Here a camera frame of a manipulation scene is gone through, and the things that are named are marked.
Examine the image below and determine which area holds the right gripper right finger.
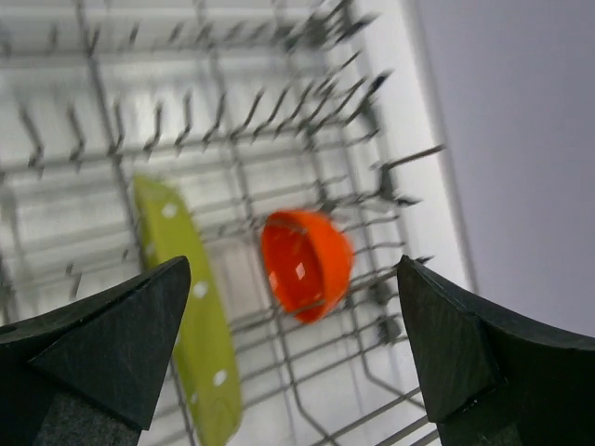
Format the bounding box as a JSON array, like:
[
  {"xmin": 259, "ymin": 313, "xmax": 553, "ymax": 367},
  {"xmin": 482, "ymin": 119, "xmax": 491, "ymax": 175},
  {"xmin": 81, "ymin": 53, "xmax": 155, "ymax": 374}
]
[{"xmin": 396, "ymin": 256, "xmax": 594, "ymax": 445}]

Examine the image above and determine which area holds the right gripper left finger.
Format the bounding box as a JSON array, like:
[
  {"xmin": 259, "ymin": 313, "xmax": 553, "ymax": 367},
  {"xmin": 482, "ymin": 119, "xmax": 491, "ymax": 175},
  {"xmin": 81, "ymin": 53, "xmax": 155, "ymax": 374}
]
[{"xmin": 1, "ymin": 256, "xmax": 191, "ymax": 445}]

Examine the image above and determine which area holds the green dotted plate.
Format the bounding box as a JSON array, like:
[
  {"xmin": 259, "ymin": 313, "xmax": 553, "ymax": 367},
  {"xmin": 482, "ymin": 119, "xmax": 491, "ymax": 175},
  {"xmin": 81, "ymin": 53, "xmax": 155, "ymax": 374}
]
[{"xmin": 132, "ymin": 174, "xmax": 244, "ymax": 445}]

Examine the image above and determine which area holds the orange bowl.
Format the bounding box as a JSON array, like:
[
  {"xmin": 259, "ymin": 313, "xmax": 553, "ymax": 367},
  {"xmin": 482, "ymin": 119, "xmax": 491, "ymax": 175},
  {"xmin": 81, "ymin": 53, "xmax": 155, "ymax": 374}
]
[{"xmin": 260, "ymin": 209, "xmax": 354, "ymax": 324}]

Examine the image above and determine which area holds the grey wire dish rack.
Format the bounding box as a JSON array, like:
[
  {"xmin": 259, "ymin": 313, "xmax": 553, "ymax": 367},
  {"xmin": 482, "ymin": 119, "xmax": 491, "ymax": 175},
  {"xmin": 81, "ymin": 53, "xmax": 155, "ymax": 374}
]
[{"xmin": 1, "ymin": 1, "xmax": 468, "ymax": 445}]

